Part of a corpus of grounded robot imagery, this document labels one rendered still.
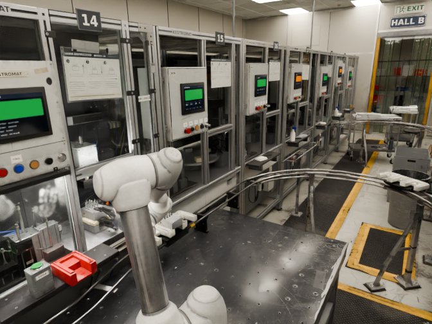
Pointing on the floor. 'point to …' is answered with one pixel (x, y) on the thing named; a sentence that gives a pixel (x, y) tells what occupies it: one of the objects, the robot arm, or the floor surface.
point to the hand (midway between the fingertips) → (99, 213)
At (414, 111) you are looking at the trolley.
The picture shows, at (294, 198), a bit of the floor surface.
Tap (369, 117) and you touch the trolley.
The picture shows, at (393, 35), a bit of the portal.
